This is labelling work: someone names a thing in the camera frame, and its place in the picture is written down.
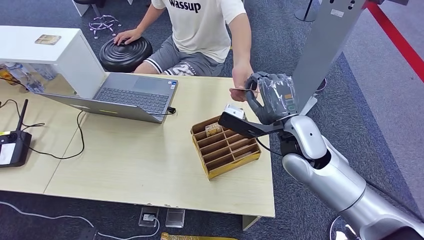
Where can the person's right hand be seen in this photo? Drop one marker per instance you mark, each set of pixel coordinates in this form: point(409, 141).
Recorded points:
point(127, 34)

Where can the person's left hand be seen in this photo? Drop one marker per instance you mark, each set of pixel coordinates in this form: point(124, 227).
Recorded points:
point(240, 76)

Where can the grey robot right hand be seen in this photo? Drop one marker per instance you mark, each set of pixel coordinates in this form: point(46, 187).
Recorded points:
point(275, 97)

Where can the patterned gold card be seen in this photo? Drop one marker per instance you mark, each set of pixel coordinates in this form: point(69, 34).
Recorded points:
point(213, 130)
point(240, 89)

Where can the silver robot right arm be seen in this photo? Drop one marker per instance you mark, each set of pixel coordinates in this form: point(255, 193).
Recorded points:
point(338, 179)

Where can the person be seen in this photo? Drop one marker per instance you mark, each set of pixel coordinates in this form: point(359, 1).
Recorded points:
point(202, 30)

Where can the cardboard slotted card holder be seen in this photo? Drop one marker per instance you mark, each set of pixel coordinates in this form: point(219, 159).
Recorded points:
point(225, 155)

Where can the patterned card on shelf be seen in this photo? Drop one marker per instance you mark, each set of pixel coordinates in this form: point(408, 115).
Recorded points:
point(48, 39)

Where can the black round stool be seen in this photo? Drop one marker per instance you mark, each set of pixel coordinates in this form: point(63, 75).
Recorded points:
point(124, 56)

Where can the chair base with casters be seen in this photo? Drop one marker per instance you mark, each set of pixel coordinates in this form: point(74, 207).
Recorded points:
point(104, 24)

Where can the white box shelf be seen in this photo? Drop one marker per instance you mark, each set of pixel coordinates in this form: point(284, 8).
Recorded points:
point(79, 63)

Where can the grey open laptop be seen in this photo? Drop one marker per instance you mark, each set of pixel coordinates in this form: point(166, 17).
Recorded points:
point(139, 92)

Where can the grey metal stand pillar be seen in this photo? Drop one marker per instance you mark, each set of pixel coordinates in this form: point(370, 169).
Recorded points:
point(324, 46)

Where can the black round pole base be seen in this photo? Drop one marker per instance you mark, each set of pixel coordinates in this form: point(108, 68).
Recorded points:
point(304, 15)

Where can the clear plastic bags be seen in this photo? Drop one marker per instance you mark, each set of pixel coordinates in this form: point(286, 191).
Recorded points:
point(30, 76)

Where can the white table leg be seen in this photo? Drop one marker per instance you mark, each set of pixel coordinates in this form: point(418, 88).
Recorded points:
point(250, 222)

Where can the metal floor socket cover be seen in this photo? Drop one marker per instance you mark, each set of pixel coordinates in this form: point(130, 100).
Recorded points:
point(175, 218)

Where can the black router with antenna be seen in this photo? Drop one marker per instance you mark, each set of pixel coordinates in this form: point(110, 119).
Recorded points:
point(13, 149)

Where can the yellow patterned box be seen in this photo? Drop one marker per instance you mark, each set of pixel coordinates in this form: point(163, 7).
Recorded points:
point(192, 237)

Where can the floor socket with plug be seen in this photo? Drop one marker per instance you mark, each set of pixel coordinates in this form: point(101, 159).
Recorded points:
point(148, 217)

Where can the black power strip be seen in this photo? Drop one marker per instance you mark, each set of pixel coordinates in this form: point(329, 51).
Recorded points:
point(88, 234)

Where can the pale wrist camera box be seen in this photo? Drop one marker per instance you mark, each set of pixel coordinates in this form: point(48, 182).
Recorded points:
point(235, 111)

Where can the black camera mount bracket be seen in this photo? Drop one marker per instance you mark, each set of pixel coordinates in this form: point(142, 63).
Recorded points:
point(242, 127)

